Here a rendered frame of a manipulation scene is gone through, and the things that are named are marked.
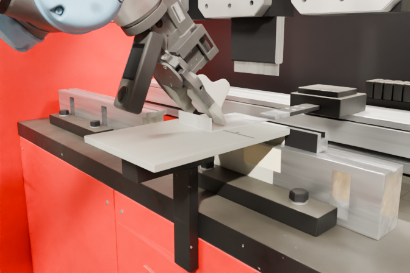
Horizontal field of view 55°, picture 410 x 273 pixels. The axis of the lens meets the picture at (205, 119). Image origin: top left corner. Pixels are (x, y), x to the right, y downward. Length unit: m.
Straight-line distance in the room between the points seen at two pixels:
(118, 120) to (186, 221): 0.47
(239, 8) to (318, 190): 0.31
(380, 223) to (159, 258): 0.39
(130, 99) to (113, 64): 0.96
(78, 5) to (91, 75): 1.12
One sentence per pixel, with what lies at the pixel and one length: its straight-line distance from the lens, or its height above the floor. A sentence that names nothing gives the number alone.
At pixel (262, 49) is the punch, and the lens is 0.67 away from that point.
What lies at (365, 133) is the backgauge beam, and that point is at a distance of 0.86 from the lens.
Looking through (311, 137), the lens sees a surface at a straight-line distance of 0.63.
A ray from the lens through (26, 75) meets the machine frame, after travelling 1.37.
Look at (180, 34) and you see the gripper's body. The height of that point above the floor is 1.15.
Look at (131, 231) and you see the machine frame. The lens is 0.84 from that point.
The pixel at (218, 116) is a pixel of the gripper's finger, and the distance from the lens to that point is 0.60.
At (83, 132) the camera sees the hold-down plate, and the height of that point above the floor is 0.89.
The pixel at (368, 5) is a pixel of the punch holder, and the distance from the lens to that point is 0.54.
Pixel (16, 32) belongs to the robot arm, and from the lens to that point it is 0.48.
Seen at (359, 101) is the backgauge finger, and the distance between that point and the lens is 0.88.
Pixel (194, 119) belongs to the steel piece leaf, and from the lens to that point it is 0.63.
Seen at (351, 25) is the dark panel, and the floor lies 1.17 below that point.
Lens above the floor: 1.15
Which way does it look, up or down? 12 degrees down
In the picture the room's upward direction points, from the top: straight up
